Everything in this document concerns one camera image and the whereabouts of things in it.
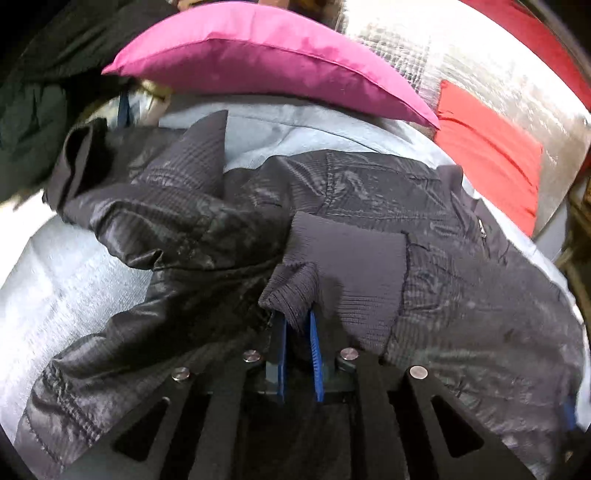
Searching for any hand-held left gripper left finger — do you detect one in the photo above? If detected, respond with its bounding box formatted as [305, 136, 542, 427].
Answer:
[83, 314, 289, 480]

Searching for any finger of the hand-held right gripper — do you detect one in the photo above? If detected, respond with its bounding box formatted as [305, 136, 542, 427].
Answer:
[563, 392, 578, 431]

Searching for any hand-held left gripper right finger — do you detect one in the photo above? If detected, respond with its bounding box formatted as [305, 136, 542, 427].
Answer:
[309, 309, 532, 480]

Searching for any black quilted jacket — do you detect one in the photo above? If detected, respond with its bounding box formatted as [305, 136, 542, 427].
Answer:
[14, 110, 588, 480]

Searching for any dark clothes pile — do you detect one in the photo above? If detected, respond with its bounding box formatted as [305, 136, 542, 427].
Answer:
[0, 0, 181, 201]

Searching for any wooden slatted chair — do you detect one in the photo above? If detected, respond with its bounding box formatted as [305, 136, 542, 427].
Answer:
[556, 173, 591, 280]

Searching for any grey fleece blanket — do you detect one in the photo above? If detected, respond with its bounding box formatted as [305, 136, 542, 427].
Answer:
[0, 92, 585, 444]

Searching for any red cushion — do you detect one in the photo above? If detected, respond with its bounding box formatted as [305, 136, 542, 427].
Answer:
[434, 80, 544, 232]
[462, 0, 591, 171]

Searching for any pink pillow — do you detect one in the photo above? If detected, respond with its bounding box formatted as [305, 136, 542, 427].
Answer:
[102, 2, 441, 130]

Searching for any silver foil mat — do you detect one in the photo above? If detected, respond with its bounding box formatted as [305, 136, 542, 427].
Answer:
[342, 0, 591, 241]

